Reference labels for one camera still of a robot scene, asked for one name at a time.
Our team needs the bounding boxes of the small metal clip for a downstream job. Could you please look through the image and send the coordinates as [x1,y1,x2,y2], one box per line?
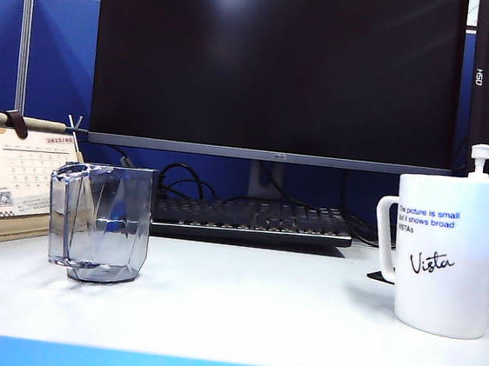
[65,114,90,135]

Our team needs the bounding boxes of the black AOC monitor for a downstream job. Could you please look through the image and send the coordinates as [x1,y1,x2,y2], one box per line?
[81,0,471,218]

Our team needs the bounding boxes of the black keyboard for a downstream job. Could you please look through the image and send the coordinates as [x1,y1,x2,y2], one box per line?
[148,186,357,253]

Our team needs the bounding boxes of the white ceramic mug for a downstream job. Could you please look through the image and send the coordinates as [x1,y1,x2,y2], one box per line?
[363,167,489,343]

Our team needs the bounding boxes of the wooden rod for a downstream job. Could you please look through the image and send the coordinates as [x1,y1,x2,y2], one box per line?
[0,110,70,134]

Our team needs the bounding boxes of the grey partition post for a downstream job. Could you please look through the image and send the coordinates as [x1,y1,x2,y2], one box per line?
[12,0,36,115]

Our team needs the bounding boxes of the transparent faceted plastic cup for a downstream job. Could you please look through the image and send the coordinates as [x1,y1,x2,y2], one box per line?
[39,158,162,290]

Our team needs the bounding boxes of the brown leather strap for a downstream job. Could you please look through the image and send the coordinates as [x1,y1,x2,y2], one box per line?
[2,108,31,140]

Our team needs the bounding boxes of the black cable with ferrite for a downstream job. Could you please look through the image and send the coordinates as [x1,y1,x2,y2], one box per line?
[105,144,138,170]

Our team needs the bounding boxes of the beige desk calendar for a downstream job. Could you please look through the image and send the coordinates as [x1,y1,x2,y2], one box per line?
[0,122,98,260]

